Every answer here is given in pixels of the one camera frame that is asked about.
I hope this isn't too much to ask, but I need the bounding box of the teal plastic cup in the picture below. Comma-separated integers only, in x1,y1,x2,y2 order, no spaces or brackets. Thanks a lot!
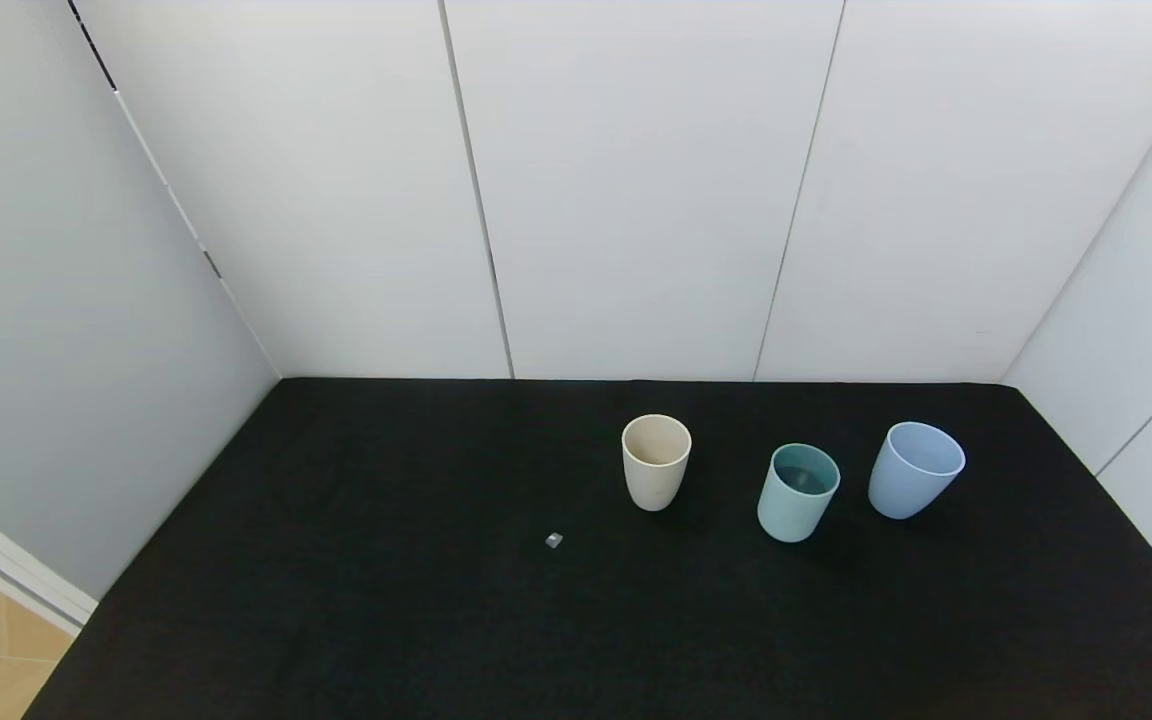
757,443,842,543

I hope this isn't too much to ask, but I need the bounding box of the beige plastic cup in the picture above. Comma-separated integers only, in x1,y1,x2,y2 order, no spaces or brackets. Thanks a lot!
622,414,693,512

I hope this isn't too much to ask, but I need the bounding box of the black tablecloth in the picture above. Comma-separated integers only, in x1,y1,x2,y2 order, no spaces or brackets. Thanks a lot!
21,377,1152,720

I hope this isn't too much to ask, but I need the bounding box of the light blue plastic cup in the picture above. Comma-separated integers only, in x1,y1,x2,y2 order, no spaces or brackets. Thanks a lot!
868,421,967,521

